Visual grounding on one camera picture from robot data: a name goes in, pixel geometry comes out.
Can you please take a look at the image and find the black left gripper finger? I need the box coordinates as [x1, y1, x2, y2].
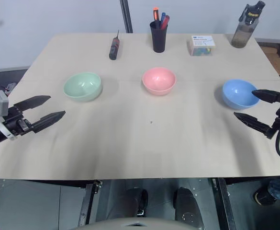
[13, 95, 52, 112]
[31, 110, 67, 134]

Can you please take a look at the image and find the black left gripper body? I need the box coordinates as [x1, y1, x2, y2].
[3, 104, 35, 138]

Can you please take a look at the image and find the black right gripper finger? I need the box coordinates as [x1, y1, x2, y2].
[233, 112, 276, 140]
[251, 89, 280, 104]

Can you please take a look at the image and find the red black clutter item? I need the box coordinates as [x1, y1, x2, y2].
[0, 82, 17, 97]

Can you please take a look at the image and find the blue plastic bowl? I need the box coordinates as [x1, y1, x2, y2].
[222, 80, 260, 111]

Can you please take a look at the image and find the dark brown wooden furniture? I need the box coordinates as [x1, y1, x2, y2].
[256, 37, 280, 90]

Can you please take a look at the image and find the grey side desk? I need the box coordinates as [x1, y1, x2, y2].
[0, 65, 31, 97]

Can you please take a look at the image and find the green plastic bowl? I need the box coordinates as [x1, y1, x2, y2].
[63, 72, 103, 103]

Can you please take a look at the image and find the smoky bottle with black lid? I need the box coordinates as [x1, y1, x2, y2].
[231, 0, 267, 49]

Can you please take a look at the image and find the black shoe of person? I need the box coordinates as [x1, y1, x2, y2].
[254, 185, 277, 206]

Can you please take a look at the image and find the clear box with blue label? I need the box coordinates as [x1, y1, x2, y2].
[187, 35, 216, 57]

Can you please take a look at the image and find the black metal table leg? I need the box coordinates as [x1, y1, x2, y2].
[212, 178, 238, 230]
[78, 179, 103, 228]

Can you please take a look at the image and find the black red-banded screwdriver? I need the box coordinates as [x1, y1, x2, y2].
[109, 29, 122, 61]

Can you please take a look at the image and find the red plastic bowl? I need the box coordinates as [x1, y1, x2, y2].
[141, 67, 177, 96]

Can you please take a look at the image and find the black pen holder cup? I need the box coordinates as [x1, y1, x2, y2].
[149, 21, 168, 53]

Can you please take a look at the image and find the red marker pen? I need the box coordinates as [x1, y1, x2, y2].
[162, 15, 171, 30]

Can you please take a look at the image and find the black metal post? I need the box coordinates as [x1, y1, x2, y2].
[119, 0, 134, 34]

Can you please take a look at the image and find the orange black handled tool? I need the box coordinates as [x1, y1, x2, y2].
[152, 7, 160, 29]

